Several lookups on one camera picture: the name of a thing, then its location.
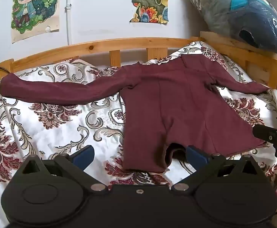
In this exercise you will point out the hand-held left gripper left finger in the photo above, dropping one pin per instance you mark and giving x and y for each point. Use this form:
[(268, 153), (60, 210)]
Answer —
[(85, 157)]

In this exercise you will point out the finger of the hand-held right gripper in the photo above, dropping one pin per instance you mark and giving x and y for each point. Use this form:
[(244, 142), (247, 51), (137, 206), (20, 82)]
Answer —
[(271, 133)]

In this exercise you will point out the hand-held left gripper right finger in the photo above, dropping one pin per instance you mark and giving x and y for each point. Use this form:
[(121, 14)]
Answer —
[(195, 156)]

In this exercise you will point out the maroon long-sleeve shirt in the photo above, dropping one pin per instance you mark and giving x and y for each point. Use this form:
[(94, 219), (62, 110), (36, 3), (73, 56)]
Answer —
[(176, 99)]

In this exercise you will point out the floral printed blanket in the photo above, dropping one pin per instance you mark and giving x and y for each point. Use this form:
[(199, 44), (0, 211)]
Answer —
[(57, 133)]

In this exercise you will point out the plastic bag of bedding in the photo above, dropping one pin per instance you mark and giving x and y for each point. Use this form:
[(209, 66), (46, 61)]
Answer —
[(247, 16)]

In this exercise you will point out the wooden bed frame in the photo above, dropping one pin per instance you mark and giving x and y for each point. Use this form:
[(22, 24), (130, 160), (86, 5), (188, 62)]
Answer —
[(129, 43)]

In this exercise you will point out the colourful landscape wall poster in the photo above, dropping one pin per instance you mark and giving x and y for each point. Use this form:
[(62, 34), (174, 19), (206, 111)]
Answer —
[(148, 2)]

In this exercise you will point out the cartoon figure wall poster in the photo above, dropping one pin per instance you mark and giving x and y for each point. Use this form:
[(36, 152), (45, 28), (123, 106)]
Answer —
[(31, 4)]

